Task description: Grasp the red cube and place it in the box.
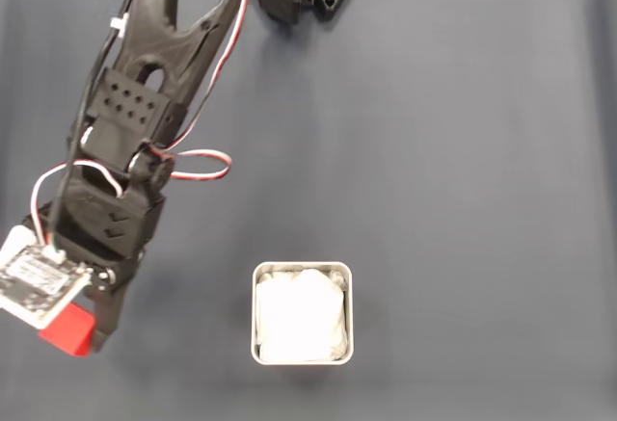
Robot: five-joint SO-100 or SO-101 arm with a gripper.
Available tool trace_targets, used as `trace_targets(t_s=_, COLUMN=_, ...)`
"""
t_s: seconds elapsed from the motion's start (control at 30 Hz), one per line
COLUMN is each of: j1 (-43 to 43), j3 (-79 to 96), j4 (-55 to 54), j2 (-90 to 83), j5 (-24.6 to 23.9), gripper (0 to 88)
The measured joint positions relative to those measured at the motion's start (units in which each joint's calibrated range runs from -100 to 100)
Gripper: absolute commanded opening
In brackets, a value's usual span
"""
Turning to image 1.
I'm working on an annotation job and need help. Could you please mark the white crumpled tissue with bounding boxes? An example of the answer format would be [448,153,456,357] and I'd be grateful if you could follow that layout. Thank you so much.
[255,268,351,363]

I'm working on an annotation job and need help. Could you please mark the red white black servo wire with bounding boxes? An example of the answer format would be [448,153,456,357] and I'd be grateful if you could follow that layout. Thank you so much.
[30,157,125,254]
[148,0,257,184]

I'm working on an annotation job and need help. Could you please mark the white camera circuit board module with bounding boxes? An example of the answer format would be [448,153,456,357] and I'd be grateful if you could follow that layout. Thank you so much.
[0,224,94,331]

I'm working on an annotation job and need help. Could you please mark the black camera cable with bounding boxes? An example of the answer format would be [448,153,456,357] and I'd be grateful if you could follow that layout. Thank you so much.
[46,0,148,253]

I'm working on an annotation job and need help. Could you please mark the white square metal box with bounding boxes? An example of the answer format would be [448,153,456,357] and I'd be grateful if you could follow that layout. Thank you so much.
[250,260,355,367]

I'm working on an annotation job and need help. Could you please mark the white cable tie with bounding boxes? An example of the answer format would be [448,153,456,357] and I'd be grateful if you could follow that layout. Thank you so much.
[109,13,130,38]

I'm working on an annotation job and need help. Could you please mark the red cube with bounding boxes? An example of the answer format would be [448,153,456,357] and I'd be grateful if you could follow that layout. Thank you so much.
[37,302,96,359]

